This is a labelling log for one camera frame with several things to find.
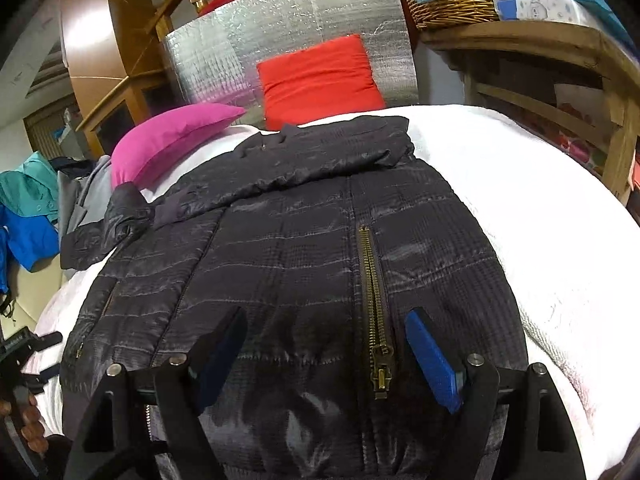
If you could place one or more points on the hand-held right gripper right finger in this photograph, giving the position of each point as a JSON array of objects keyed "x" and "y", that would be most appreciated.
[{"x": 432, "y": 360}]

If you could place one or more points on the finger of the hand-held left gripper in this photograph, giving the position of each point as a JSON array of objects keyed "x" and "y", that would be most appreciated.
[
  {"x": 49, "y": 339},
  {"x": 49, "y": 377}
]

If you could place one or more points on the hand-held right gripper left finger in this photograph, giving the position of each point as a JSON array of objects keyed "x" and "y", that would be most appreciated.
[{"x": 220, "y": 355}]

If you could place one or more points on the black puffer jacket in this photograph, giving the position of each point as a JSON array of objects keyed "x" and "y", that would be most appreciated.
[{"x": 300, "y": 260}]

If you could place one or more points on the person's left hand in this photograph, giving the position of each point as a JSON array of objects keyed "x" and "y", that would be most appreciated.
[{"x": 34, "y": 422}]

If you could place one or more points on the blue jacket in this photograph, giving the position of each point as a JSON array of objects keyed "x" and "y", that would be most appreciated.
[{"x": 25, "y": 240}]

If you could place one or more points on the grey garment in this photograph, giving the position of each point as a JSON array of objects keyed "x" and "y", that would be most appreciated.
[{"x": 85, "y": 195}]

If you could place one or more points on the teal jacket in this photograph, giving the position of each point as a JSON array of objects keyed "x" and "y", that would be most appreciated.
[{"x": 27, "y": 180}]

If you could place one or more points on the white blanket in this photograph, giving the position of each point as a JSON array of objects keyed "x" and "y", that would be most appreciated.
[{"x": 525, "y": 210}]

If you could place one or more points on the pink pillow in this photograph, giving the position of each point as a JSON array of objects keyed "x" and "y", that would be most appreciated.
[{"x": 170, "y": 140}]

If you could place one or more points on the red patterned fabric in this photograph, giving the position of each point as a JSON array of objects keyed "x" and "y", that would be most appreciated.
[{"x": 575, "y": 145}]

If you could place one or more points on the red pillow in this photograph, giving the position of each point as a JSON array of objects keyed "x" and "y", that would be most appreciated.
[{"x": 320, "y": 80}]

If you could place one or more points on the wooden shelf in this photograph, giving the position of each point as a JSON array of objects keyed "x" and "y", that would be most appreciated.
[{"x": 545, "y": 40}]

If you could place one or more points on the white printed packet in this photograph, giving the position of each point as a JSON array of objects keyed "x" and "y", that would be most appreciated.
[{"x": 540, "y": 10}]

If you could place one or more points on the wooden chair frame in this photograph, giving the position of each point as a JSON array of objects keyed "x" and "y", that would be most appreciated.
[{"x": 100, "y": 35}]

